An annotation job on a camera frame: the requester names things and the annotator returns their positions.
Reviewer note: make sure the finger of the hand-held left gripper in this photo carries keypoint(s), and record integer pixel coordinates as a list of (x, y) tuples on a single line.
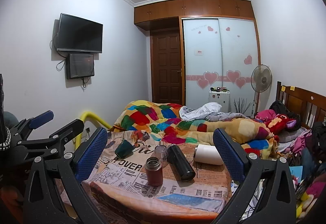
[(40, 117), (68, 131)]

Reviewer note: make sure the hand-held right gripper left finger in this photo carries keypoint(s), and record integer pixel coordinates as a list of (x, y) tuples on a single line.
[(91, 155)]

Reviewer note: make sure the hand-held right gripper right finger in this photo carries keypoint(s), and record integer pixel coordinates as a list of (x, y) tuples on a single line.
[(229, 156)]

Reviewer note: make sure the white cup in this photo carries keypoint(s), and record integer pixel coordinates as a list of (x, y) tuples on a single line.
[(208, 154)]

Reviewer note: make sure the dark green cup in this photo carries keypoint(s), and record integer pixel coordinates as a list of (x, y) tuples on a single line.
[(124, 148)]

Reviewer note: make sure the black thermos cup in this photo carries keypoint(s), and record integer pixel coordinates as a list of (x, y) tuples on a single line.
[(180, 162)]

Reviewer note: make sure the brown thermos cup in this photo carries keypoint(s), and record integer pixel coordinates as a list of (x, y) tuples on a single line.
[(154, 173)]

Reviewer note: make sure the clear glass cup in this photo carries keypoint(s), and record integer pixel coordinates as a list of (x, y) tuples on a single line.
[(161, 153)]

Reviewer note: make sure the newspaper print tablecloth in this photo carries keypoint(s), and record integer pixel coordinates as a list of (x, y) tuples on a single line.
[(127, 178)]

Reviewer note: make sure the dried twig bundle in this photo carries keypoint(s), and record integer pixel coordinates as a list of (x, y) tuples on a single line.
[(242, 106)]

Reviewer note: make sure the pink cloth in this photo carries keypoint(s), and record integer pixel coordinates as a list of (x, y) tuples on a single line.
[(264, 114)]

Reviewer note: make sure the small white cabinet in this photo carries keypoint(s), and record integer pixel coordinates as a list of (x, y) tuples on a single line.
[(219, 101)]

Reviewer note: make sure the grey striped cloth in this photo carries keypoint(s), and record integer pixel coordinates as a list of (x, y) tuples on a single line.
[(196, 110)]

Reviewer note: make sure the red plush toy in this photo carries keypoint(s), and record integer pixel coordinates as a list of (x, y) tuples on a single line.
[(280, 123)]

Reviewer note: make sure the black bag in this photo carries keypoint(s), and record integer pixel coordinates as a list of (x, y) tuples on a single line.
[(277, 106)]

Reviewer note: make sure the blue book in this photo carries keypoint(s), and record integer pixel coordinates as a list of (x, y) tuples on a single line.
[(296, 174)]

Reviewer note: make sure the colourful patchwork quilt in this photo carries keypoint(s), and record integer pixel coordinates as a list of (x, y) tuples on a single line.
[(158, 119)]

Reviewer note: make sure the standing electric fan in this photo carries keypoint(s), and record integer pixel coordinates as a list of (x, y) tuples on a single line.
[(261, 78)]

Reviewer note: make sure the wooden bed headboard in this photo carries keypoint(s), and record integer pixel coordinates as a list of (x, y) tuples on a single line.
[(298, 100)]

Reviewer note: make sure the yellow plush toy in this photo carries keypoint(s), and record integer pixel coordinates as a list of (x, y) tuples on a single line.
[(305, 206)]

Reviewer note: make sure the dark clothes pile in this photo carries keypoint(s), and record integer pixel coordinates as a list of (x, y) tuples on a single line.
[(318, 137)]

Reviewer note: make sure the wardrobe with heart stickers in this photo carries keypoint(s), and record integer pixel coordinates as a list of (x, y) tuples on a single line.
[(221, 55)]

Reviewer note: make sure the brown wooden door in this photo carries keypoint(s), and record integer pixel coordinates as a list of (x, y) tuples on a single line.
[(166, 66)]

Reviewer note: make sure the wooden overhead cabinets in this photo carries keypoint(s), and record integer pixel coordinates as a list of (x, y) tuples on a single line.
[(193, 8)]

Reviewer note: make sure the wall socket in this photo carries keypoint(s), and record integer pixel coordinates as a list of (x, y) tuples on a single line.
[(87, 131)]

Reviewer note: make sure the yellow padded rail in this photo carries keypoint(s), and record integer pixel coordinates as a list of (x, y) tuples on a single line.
[(89, 115)]

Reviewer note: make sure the small wall-mounted black monitor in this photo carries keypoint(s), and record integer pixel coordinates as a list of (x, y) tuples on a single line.
[(80, 66)]

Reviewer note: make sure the wall-mounted black television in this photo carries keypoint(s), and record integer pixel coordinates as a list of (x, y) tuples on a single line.
[(79, 34)]

